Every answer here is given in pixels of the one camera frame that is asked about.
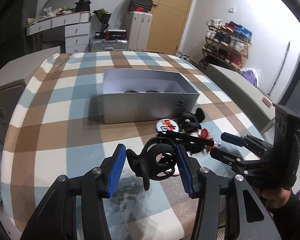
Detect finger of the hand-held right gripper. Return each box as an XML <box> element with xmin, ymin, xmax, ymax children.
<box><xmin>220</xmin><ymin>132</ymin><xmax>274</xmax><ymax>160</ymax></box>
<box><xmin>209</xmin><ymin>147</ymin><xmax>267</xmax><ymax>177</ymax></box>

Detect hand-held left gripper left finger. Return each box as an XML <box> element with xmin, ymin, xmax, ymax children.
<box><xmin>20</xmin><ymin>144</ymin><xmax>127</xmax><ymax>240</ymax></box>

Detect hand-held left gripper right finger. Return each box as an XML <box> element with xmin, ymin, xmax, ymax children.
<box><xmin>175</xmin><ymin>144</ymin><xmax>283</xmax><ymax>240</ymax></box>

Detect red and white hair accessory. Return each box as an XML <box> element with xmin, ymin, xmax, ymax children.
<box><xmin>164</xmin><ymin>155</ymin><xmax>181</xmax><ymax>177</ymax></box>

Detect red flower hair clip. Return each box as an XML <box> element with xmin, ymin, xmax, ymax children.
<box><xmin>199</xmin><ymin>127</ymin><xmax>212</xmax><ymax>140</ymax></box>
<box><xmin>204</xmin><ymin>141</ymin><xmax>217</xmax><ymax>153</ymax></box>

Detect black hair accessory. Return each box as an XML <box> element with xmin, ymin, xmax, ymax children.
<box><xmin>187</xmin><ymin>144</ymin><xmax>205</xmax><ymax>156</ymax></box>

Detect black claw hair clip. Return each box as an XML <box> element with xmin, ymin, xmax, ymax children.
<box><xmin>178</xmin><ymin>107</ymin><xmax>205</xmax><ymax>133</ymax></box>
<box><xmin>126</xmin><ymin>137</ymin><xmax>177</xmax><ymax>191</ymax></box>

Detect long black hair barrette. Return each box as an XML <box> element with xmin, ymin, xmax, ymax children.
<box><xmin>157</xmin><ymin>131</ymin><xmax>214</xmax><ymax>147</ymax></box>

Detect round white red badge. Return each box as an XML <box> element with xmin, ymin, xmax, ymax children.
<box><xmin>156</xmin><ymin>119</ymin><xmax>179</xmax><ymax>132</ymax></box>

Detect silver rectangular box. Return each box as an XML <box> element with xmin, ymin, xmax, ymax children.
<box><xmin>97</xmin><ymin>69</ymin><xmax>200</xmax><ymax>125</ymax></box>

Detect person's right forearm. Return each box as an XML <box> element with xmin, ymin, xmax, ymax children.
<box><xmin>267</xmin><ymin>189</ymin><xmax>300</xmax><ymax>233</ymax></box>

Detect person's right hand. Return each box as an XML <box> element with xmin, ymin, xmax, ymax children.
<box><xmin>255</xmin><ymin>186</ymin><xmax>294</xmax><ymax>210</ymax></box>

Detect grey cabinet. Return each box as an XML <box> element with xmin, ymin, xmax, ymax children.
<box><xmin>205</xmin><ymin>64</ymin><xmax>275</xmax><ymax>134</ymax></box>

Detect purple bag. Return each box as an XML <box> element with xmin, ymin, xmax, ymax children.
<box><xmin>240</xmin><ymin>67</ymin><xmax>257</xmax><ymax>84</ymax></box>

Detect long thin pole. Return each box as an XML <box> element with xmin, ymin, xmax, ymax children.
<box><xmin>269</xmin><ymin>41</ymin><xmax>290</xmax><ymax>97</ymax></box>

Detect wooden shoe rack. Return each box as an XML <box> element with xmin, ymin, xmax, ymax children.
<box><xmin>199</xmin><ymin>19</ymin><xmax>253</xmax><ymax>72</ymax></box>

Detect slippers by door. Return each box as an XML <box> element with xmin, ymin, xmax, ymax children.
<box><xmin>176</xmin><ymin>51</ymin><xmax>198</xmax><ymax>63</ymax></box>

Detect collection of sneakers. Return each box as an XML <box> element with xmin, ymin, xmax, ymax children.
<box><xmin>204</xmin><ymin>19</ymin><xmax>252</xmax><ymax>66</ymax></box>

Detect silver ribbed suitcase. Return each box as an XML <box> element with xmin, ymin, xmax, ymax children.
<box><xmin>89</xmin><ymin>39</ymin><xmax>129</xmax><ymax>53</ymax></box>

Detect wooden door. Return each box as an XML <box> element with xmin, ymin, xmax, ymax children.
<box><xmin>146</xmin><ymin>0</ymin><xmax>198</xmax><ymax>54</ymax></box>

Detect grey box lid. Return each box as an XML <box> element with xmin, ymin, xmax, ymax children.
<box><xmin>0</xmin><ymin>46</ymin><xmax>61</xmax><ymax>133</ymax></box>

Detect white tall suitcase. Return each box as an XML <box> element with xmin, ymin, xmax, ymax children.
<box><xmin>125</xmin><ymin>11</ymin><xmax>153</xmax><ymax>52</ymax></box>

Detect white desk with drawers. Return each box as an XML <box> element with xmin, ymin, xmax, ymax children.
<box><xmin>26</xmin><ymin>12</ymin><xmax>92</xmax><ymax>54</ymax></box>

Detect green black bag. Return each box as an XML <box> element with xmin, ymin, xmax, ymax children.
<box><xmin>93</xmin><ymin>8</ymin><xmax>112</xmax><ymax>23</ymax></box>

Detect dark grey shoebox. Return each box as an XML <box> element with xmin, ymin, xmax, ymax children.
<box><xmin>129</xmin><ymin>0</ymin><xmax>154</xmax><ymax>6</ymax></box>

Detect pile of desk clutter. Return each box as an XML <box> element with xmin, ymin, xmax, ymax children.
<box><xmin>27</xmin><ymin>6</ymin><xmax>75</xmax><ymax>26</ymax></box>

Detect black package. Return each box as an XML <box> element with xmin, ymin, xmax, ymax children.
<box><xmin>75</xmin><ymin>0</ymin><xmax>93</xmax><ymax>12</ymax></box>

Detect arched vanity mirror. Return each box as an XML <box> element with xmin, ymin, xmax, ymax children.
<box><xmin>43</xmin><ymin>0</ymin><xmax>80</xmax><ymax>13</ymax></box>

